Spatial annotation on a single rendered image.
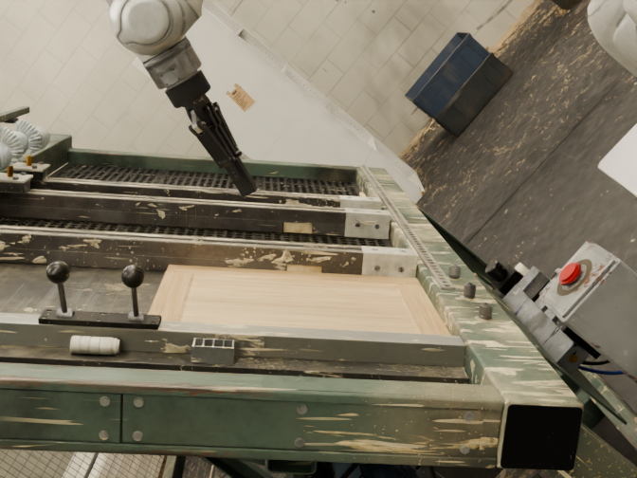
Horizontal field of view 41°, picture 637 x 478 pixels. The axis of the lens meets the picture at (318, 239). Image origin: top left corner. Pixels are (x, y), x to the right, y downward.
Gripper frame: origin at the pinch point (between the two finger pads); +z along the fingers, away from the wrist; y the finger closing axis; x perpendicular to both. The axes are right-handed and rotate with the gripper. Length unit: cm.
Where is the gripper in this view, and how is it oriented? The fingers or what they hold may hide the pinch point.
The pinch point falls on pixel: (240, 176)
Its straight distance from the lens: 157.2
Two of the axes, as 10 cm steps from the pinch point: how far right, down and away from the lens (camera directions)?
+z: 4.8, 8.2, 3.2
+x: 8.7, -3.9, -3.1
